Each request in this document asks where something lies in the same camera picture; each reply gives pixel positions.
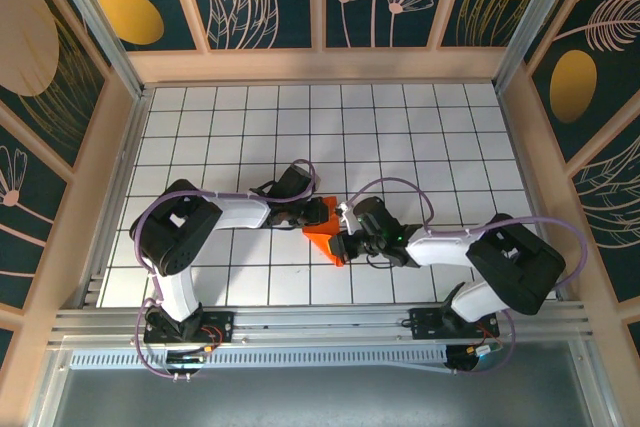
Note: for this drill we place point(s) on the aluminium side rail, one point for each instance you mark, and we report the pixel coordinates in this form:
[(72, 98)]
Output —
[(119, 187), (521, 147)]

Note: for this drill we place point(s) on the aluminium frame post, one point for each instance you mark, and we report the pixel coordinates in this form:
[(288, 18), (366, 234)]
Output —
[(96, 22), (536, 22)]

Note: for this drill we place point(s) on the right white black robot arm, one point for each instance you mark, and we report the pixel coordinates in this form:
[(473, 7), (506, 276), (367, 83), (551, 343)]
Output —
[(440, 249)]

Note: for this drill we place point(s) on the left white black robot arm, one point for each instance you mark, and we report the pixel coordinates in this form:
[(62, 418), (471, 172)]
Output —
[(240, 209)]

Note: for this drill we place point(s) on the orange paper sheet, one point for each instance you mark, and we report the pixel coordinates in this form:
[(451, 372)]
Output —
[(320, 239)]

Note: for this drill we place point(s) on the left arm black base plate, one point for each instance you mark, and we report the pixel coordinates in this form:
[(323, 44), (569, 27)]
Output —
[(225, 319)]

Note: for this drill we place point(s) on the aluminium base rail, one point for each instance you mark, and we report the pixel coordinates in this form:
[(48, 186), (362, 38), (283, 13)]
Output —
[(325, 322)]

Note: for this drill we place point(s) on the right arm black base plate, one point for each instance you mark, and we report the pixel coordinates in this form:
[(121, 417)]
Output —
[(422, 327)]

